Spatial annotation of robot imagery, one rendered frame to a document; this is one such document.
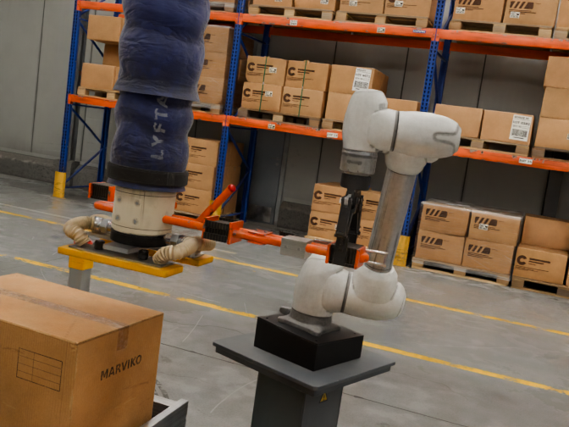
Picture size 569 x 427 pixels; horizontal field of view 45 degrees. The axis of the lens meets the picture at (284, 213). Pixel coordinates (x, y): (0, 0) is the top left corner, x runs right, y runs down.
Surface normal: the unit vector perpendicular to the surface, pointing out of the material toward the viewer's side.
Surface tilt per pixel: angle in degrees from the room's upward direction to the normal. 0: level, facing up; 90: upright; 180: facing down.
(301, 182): 90
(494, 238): 88
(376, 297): 103
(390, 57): 90
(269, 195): 90
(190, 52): 76
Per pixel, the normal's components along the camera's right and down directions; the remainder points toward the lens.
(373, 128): -0.01, 0.16
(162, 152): 0.54, 0.00
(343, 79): -0.40, 0.05
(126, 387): 0.91, 0.18
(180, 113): 0.80, -0.15
